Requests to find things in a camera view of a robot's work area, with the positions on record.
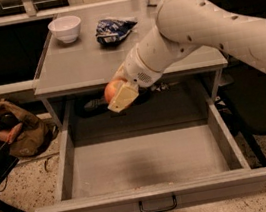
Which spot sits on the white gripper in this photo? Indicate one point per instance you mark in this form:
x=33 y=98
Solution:
x=136 y=71

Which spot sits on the red orange apple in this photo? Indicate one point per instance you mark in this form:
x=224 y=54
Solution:
x=111 y=89

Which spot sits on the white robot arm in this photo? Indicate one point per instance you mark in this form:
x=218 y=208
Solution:
x=181 y=27

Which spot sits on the grey open top drawer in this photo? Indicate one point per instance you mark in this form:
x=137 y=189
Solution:
x=188 y=153

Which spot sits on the black shoe under cabinet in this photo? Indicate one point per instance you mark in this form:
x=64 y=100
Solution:
x=90 y=105

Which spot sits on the grey metal cabinet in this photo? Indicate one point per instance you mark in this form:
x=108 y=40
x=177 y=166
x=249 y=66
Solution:
x=83 y=67

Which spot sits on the blue chip bag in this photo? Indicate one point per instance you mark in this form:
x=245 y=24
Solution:
x=113 y=30

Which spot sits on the white ceramic bowl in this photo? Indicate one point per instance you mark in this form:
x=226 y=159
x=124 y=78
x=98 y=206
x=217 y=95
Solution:
x=65 y=29

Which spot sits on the brown bag on floor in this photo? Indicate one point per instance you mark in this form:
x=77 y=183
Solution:
x=30 y=137

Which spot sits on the black headphones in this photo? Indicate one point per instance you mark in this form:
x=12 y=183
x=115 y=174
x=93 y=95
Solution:
x=8 y=121

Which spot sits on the black drawer handle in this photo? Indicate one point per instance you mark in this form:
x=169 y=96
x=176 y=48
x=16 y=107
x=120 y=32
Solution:
x=158 y=205

